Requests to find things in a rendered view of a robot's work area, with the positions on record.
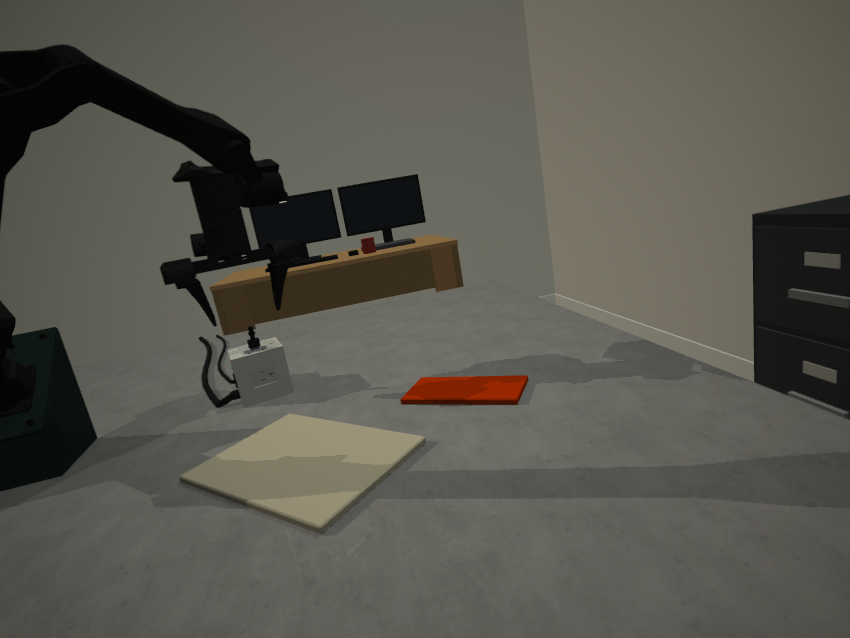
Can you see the red flat rectangular slab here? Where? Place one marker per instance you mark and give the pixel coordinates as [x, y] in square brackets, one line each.
[472, 390]

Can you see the beige flat square slab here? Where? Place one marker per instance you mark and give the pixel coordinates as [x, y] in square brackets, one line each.
[305, 471]

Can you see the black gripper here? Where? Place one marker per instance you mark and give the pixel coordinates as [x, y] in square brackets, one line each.
[225, 235]

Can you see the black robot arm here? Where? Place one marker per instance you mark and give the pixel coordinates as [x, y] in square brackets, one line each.
[38, 88]

